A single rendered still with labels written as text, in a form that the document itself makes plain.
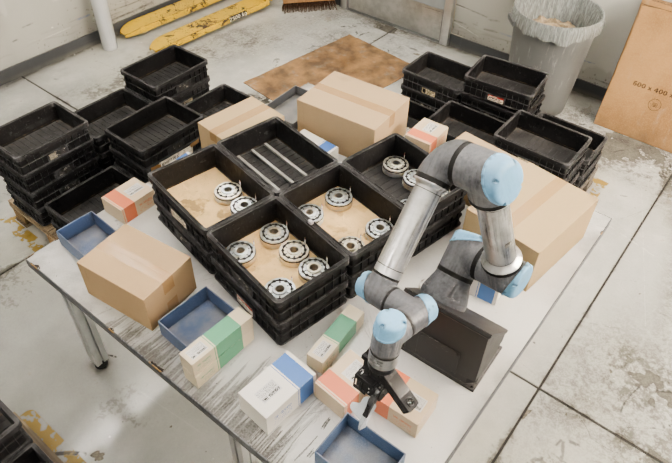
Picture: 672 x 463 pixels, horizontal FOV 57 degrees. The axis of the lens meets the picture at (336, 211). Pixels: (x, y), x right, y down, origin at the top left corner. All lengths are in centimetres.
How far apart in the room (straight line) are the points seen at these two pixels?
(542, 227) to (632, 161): 213
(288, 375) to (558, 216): 110
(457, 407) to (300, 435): 48
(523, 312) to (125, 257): 136
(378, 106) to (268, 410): 143
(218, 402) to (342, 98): 143
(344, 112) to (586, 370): 158
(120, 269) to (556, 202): 154
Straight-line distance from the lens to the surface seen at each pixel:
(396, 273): 160
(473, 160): 152
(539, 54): 423
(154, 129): 339
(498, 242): 170
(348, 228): 223
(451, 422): 196
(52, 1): 512
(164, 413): 282
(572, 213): 237
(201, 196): 240
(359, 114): 268
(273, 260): 213
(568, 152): 338
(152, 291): 206
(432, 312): 157
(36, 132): 357
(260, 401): 186
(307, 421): 193
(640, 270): 361
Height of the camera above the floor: 239
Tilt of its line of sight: 43 degrees down
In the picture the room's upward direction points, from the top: 2 degrees clockwise
